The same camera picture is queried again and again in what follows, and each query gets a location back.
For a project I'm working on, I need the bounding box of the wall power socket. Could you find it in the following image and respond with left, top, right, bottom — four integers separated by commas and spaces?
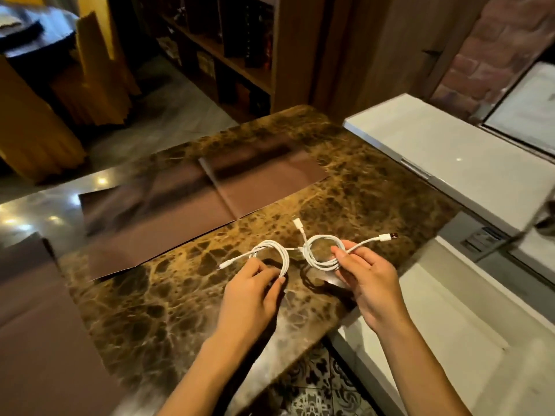
460, 226, 507, 257

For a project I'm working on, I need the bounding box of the yellow covered chair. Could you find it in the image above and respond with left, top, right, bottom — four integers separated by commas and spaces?
0, 55, 86, 183
50, 0, 142, 127

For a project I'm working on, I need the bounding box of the person's left hand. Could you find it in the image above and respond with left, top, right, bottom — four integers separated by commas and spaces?
214, 257, 286, 348

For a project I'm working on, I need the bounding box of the white glossy cabinet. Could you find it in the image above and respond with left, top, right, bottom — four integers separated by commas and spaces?
343, 93, 555, 239

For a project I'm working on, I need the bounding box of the framed glass panel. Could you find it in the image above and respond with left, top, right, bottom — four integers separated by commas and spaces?
482, 60, 555, 157

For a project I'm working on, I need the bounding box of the person's left forearm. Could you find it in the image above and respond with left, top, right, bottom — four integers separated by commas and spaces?
157, 329, 262, 416

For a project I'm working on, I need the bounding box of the brown leather placemat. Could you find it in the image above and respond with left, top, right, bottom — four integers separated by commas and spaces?
199, 148, 329, 220
79, 162, 238, 281
0, 236, 127, 416

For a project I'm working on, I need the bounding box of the dark round table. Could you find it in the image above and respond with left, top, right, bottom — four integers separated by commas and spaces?
0, 4, 79, 70

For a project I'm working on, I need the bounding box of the white charging cable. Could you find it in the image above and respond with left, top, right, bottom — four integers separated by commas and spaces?
292, 218, 400, 272
218, 240, 300, 279

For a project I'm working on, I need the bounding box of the row of dark books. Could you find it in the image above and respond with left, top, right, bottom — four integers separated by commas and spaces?
217, 0, 275, 69

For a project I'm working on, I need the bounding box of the wooden bookshelf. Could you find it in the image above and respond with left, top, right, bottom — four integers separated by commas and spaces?
154, 0, 328, 124

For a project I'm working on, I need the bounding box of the person's right hand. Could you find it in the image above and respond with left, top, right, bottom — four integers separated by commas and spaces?
331, 240, 413, 337

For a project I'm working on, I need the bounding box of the white chest appliance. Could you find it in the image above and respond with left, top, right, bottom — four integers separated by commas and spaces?
328, 237, 555, 416

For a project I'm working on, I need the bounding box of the person's right forearm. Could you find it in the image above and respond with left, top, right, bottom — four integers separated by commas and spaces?
372, 320, 472, 416

